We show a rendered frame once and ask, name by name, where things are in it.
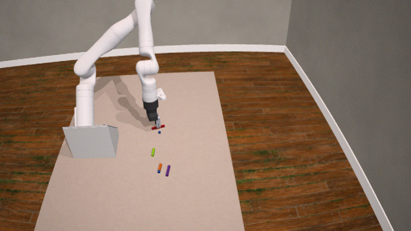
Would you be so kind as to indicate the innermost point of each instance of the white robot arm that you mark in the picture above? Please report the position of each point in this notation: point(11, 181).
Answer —
point(86, 69)

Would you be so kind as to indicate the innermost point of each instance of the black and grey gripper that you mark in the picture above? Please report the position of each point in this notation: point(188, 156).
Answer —
point(150, 103)

